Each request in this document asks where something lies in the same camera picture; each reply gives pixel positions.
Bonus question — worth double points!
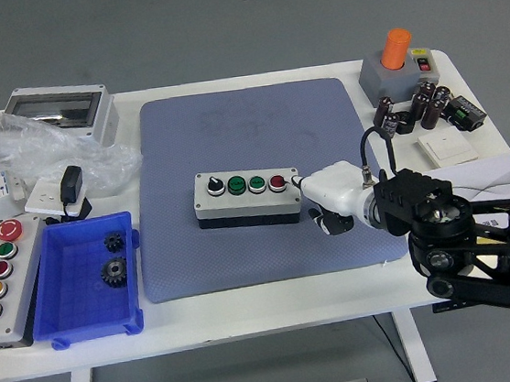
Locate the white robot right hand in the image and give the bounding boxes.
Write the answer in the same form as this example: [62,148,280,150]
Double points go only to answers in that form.
[288,158,374,242]

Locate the grey four-button control box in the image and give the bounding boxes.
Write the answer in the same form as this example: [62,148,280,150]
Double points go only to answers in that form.
[190,161,306,235]

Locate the grey five-button control box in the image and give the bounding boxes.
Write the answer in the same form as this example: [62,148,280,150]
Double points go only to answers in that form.
[0,213,58,351]

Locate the grey striped cylindrical capacitor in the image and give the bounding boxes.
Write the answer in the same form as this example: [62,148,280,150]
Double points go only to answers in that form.
[378,112,402,141]

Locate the black round component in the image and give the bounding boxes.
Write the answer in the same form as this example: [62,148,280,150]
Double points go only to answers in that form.
[394,109,418,135]

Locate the black module green terminal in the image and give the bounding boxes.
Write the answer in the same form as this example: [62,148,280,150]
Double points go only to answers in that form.
[439,91,489,135]

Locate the orange cylinder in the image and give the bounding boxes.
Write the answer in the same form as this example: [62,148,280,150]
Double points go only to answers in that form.
[377,26,416,71]

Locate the blue-grey table mat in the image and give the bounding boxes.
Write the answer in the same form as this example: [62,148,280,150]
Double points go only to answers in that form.
[122,70,412,306]

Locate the white and yellow cardboard box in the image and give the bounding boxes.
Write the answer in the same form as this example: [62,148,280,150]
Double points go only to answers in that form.
[421,153,510,250]

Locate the black table control panel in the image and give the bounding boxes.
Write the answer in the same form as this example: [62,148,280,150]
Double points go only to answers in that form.
[431,299,463,314]

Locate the small black gear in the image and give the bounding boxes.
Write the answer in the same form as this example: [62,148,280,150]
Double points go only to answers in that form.
[103,231,128,254]

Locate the large black gear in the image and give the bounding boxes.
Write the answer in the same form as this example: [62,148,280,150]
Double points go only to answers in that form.
[99,256,131,290]

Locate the grey distribution box clear lid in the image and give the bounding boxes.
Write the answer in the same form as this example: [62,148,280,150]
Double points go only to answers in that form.
[0,76,123,158]

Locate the black power adapter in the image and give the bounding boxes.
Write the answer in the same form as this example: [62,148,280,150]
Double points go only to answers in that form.
[38,162,95,225]

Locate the blue plastic bin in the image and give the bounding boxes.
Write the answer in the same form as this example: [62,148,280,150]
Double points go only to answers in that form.
[21,209,152,354]

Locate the clear plastic bag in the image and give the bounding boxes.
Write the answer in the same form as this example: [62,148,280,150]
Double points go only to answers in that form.
[0,97,147,205]

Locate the grey switch box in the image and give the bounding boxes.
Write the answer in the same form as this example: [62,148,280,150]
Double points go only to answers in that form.
[355,43,443,109]

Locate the white wall switch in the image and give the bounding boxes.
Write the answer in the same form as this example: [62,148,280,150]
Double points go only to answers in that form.
[416,123,480,169]

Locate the black cable under table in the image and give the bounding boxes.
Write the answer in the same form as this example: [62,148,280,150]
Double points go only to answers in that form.
[371,311,420,382]

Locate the white wall socket plate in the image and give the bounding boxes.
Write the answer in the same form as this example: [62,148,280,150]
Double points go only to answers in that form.
[21,172,86,218]

